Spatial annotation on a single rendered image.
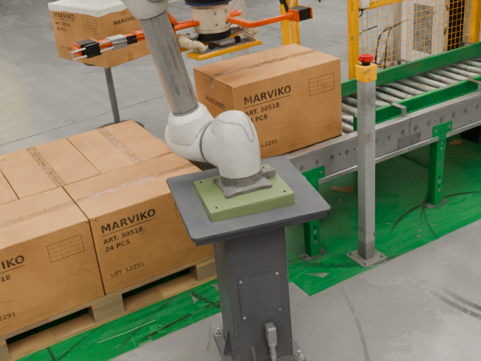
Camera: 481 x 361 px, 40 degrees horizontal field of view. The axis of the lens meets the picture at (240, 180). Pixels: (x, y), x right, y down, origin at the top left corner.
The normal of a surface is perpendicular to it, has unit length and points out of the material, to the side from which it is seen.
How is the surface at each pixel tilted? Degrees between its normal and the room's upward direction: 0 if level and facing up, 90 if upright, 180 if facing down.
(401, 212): 0
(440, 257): 0
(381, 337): 0
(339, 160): 90
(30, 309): 90
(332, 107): 90
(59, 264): 90
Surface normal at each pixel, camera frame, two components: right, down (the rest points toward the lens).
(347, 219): -0.09, -0.89
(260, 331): 0.27, 0.41
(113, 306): 0.51, 0.35
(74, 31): -0.67, 0.38
